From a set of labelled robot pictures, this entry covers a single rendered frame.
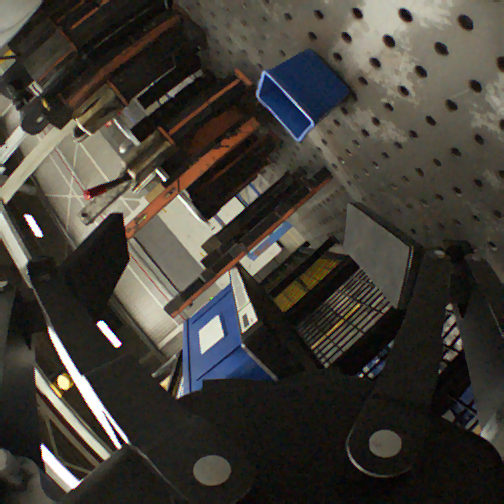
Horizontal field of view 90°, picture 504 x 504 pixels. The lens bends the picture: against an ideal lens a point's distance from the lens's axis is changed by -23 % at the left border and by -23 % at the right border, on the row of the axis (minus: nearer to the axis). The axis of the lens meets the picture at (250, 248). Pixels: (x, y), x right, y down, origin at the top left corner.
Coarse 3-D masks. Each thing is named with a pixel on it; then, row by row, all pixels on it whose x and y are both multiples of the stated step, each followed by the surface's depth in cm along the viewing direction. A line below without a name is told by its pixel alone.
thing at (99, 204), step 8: (120, 176) 72; (128, 184) 72; (112, 192) 71; (120, 192) 71; (96, 200) 70; (104, 200) 71; (112, 200) 71; (88, 208) 70; (96, 208) 70; (104, 208) 71; (80, 216) 69; (88, 216) 70; (96, 216) 71; (88, 224) 71
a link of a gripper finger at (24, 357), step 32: (0, 288) 9; (0, 320) 8; (0, 352) 6; (32, 352) 10; (0, 384) 5; (32, 384) 8; (0, 416) 5; (32, 416) 7; (0, 448) 4; (32, 448) 6; (0, 480) 4
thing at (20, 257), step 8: (0, 208) 378; (0, 216) 381; (0, 224) 380; (8, 224) 376; (0, 232) 376; (8, 232) 380; (16, 232) 386; (8, 240) 379; (16, 240) 374; (8, 248) 374; (16, 248) 379; (16, 256) 379; (24, 256) 379; (16, 264) 372; (24, 264) 378; (24, 272) 378; (48, 472) 173; (56, 480) 173; (64, 488) 172
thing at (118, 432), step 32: (64, 288) 10; (64, 320) 8; (64, 352) 7; (96, 352) 7; (96, 384) 5; (128, 384) 5; (160, 384) 6; (128, 416) 5; (160, 416) 5; (192, 416) 5; (160, 448) 4; (192, 448) 4; (224, 448) 4; (160, 480) 4; (192, 480) 4; (224, 480) 4
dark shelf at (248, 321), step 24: (240, 264) 116; (240, 288) 46; (240, 312) 34; (264, 312) 32; (240, 336) 28; (264, 336) 26; (288, 336) 47; (264, 360) 26; (288, 360) 26; (312, 360) 51
